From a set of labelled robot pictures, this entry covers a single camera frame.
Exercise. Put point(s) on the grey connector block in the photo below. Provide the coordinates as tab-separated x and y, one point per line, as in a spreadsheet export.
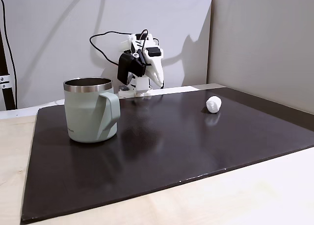
123	87

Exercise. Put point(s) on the black camera box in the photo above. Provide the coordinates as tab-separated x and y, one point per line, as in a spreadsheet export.
127	67

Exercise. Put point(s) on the black table mat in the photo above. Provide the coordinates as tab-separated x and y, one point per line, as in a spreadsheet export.
171	141

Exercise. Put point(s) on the black stand pole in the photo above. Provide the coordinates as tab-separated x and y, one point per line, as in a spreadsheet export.
5	87

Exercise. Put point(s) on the white gauze ball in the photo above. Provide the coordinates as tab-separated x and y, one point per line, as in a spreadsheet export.
213	104

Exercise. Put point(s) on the sage green steel mug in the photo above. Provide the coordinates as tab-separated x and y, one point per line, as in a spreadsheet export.
88	112

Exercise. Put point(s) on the white stand bracket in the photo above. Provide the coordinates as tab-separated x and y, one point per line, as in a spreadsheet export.
4	81

